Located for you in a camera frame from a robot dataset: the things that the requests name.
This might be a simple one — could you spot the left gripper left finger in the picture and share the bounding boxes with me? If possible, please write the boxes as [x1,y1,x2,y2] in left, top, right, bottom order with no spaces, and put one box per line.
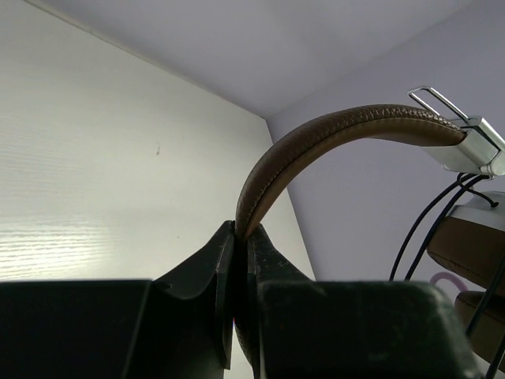
[153,221,234,371]

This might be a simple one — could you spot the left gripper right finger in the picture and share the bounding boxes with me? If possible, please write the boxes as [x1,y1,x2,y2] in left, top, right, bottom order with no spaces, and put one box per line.
[234,226,316,378]

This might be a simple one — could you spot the brown silver headphones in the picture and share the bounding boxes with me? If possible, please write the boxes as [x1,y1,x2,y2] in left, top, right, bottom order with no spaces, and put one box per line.
[235,87,504,371]

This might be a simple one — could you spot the thin black headphone cable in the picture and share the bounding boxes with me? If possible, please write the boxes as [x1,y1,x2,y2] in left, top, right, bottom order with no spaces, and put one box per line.
[388,171,505,379]

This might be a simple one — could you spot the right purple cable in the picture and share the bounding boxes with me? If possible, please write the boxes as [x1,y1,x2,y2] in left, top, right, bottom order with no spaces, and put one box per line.
[430,272,469,291]

